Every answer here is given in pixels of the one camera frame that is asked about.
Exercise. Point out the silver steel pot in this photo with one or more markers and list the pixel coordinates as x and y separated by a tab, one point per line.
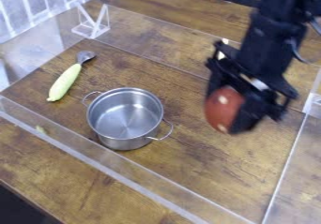
126	117

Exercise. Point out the clear acrylic triangle stand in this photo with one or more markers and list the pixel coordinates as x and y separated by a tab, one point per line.
93	28

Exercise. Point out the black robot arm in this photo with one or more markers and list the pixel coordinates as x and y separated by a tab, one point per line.
307	8

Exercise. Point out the yellow-green handled spoon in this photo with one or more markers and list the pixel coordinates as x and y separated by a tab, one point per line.
69	76

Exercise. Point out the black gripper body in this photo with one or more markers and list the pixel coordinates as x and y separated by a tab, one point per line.
260	62

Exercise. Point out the clear acrylic front barrier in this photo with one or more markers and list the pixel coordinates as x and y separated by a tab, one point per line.
185	202

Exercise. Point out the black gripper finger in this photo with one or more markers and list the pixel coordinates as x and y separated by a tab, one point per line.
219	76
260	105

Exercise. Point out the red plush mushroom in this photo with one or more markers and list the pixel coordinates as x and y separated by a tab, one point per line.
223	106

